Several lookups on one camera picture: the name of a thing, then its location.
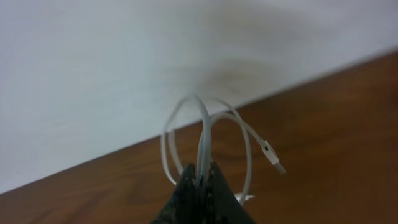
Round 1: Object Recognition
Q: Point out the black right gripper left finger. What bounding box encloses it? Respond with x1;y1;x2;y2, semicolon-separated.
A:
151;164;199;224

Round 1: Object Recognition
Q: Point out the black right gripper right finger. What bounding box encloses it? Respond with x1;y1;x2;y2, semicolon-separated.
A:
203;162;256;224

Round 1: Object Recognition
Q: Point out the white usb cable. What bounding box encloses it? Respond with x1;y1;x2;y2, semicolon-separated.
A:
160;93;287;206

